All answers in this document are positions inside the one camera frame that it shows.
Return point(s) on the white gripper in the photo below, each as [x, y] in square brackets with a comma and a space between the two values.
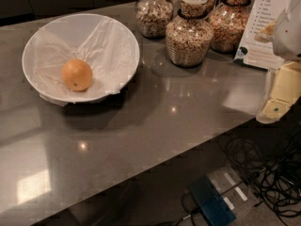
[289, 35]

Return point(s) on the orange fruit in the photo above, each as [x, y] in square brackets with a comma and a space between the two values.
[76, 74]

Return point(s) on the white bowl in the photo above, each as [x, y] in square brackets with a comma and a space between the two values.
[62, 32]

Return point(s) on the allergens info sign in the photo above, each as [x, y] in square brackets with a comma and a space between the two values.
[257, 54]

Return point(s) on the glass cereal jar right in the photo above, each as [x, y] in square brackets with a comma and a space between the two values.
[228, 20]

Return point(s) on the glass cereal jar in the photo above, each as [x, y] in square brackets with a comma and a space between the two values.
[188, 35]
[152, 17]
[228, 20]

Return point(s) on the glass cereal jar middle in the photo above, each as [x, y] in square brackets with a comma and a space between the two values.
[188, 35]

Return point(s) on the glass cereal jar left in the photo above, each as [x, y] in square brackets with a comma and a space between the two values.
[152, 17]

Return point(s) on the grey device on floor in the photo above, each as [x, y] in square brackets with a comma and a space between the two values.
[236, 194]

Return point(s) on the blue box on floor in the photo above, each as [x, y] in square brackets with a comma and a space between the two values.
[210, 202]

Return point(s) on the white paper liner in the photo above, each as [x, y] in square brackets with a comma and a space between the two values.
[106, 54]

